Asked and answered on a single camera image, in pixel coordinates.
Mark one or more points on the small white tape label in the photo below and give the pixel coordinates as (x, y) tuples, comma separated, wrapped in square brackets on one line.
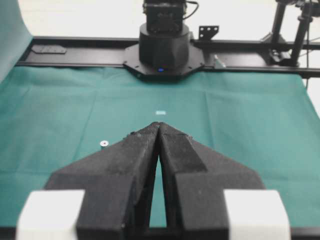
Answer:
[(160, 113)]

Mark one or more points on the black perforated corner bracket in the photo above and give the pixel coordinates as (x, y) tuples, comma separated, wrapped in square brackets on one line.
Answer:
[(207, 32)]

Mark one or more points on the black aluminium frame rail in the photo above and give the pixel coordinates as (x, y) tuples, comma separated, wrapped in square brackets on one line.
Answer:
[(210, 56)]

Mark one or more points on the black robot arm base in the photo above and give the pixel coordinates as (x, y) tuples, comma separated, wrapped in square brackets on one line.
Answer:
[(164, 46)]

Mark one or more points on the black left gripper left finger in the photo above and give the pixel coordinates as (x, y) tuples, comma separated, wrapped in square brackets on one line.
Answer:
[(118, 182)]

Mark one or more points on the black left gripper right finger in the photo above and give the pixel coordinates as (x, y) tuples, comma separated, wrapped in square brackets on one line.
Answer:
[(194, 177)]

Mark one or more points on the small metal shaft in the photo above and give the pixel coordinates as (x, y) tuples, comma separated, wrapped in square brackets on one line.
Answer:
[(104, 144)]

